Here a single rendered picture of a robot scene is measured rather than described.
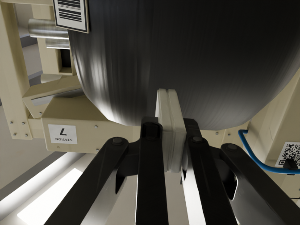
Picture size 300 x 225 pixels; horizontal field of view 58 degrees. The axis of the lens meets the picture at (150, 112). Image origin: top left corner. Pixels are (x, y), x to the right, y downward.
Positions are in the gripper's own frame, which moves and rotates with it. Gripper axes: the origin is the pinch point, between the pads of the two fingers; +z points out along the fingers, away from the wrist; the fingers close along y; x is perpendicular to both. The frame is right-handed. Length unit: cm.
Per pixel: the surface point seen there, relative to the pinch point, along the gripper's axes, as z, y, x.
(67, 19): 11.7, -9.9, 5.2
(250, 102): 13.8, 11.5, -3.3
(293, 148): 34, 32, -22
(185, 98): 13.6, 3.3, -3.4
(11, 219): 289, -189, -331
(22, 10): 1185, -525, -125
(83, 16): 10.9, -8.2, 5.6
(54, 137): 63, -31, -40
